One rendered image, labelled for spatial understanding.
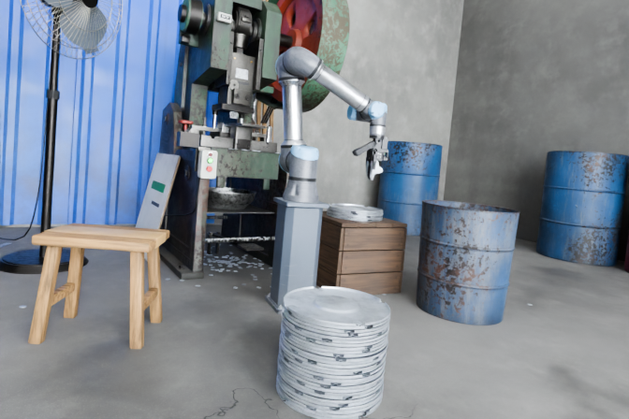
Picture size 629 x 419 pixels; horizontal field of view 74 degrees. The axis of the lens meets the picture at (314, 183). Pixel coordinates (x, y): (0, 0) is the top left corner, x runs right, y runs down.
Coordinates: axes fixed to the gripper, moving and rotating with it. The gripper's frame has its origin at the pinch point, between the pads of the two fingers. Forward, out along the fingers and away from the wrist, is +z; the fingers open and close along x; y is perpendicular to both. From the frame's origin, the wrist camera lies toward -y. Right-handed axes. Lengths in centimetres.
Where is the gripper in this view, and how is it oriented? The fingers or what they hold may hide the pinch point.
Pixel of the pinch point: (369, 177)
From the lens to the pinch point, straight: 203.9
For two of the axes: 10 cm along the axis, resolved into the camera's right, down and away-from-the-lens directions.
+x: -2.7, -0.7, 9.6
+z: -0.8, 10.0, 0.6
